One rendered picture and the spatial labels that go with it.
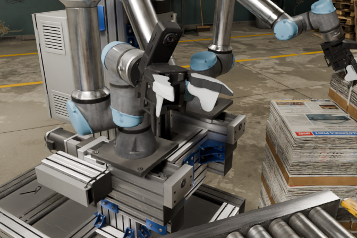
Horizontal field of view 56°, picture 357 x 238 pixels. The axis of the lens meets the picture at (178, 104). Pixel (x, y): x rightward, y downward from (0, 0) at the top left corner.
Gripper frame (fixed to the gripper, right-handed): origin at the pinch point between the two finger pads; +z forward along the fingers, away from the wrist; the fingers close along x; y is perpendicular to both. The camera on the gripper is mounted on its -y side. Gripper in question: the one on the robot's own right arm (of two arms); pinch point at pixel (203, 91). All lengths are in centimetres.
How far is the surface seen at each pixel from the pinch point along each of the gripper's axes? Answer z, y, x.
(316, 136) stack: -26, 31, -78
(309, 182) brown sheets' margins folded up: -26, 51, -81
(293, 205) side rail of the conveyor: -7, 38, -43
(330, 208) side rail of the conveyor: -2, 39, -54
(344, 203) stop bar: 1, 35, -54
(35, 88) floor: -385, 120, -46
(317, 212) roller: -2, 38, -47
